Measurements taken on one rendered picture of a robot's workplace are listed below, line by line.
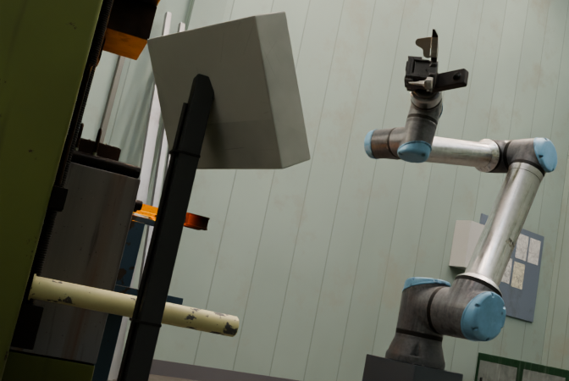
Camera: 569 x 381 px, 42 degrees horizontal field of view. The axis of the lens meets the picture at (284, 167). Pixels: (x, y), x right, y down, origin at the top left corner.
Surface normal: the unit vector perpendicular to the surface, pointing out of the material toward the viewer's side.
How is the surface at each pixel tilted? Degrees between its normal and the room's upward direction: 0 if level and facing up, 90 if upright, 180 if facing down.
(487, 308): 95
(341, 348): 90
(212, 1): 90
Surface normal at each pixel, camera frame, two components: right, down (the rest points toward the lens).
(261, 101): -0.69, 0.24
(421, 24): 0.58, -0.04
